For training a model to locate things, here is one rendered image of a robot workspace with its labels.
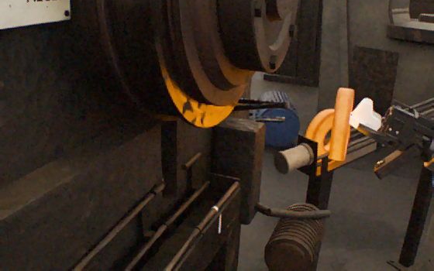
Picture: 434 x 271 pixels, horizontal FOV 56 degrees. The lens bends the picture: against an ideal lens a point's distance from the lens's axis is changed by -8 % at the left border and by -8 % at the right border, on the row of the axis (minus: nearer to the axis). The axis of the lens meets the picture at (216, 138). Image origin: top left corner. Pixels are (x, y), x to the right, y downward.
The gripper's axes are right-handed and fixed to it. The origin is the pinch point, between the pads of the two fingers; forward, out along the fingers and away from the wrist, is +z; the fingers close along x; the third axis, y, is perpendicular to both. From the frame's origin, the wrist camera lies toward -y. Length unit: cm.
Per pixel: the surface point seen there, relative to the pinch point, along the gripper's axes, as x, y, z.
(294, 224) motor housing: -3.6, -32.1, -0.8
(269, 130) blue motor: -171, -79, 37
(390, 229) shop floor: -106, -73, -47
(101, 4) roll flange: 50, 15, 30
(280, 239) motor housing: 2.7, -33.7, 0.7
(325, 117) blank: -20.1, -8.2, 3.9
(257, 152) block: 5.0, -14.4, 13.7
